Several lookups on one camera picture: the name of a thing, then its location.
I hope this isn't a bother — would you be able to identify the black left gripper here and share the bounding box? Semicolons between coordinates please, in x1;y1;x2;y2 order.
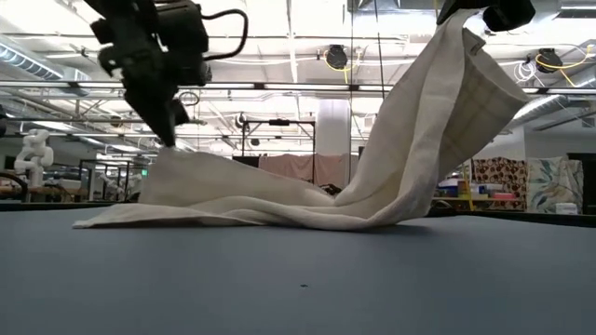
89;3;212;149

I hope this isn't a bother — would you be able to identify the black cabinet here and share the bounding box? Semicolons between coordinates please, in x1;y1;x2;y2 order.
566;152;596;216

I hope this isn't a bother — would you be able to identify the white checked towel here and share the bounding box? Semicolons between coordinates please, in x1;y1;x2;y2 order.
72;7;532;233

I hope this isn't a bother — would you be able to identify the black cell frame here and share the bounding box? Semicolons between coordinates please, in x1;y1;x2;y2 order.
77;157;153;202

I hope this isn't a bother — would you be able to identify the brown floral fabric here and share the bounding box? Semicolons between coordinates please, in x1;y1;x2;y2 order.
465;156;530;211

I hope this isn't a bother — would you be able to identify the black hanging cable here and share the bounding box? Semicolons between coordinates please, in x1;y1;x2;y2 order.
373;0;386;89

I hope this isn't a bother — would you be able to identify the silver air duct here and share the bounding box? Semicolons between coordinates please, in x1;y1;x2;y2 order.
505;76;596;134
0;44;92;84

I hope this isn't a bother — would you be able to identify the long ceiling light rail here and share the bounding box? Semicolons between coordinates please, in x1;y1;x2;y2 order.
0;79;596;94

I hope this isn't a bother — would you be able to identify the black rig frame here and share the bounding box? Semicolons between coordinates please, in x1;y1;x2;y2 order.
240;118;317;157

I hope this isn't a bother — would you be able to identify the blue table mat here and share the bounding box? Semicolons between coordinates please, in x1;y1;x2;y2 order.
0;207;596;335

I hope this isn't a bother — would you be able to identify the teal leaf fabric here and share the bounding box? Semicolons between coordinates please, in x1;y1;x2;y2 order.
527;156;586;215

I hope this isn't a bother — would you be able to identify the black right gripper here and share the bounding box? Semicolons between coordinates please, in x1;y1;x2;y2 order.
435;0;537;34

